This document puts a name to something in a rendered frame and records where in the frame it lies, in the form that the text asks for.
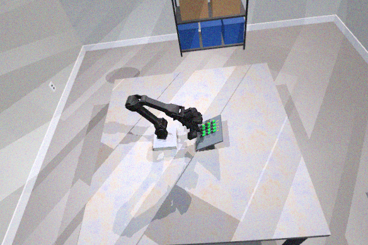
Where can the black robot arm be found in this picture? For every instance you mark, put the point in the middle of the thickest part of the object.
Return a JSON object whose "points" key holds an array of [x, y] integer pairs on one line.
{"points": [[171, 110]]}

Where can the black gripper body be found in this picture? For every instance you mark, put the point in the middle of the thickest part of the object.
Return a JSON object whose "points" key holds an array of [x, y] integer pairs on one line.
{"points": [[193, 133]]}

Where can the grey switch panel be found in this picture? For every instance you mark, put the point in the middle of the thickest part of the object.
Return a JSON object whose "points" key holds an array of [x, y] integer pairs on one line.
{"points": [[211, 133]]}

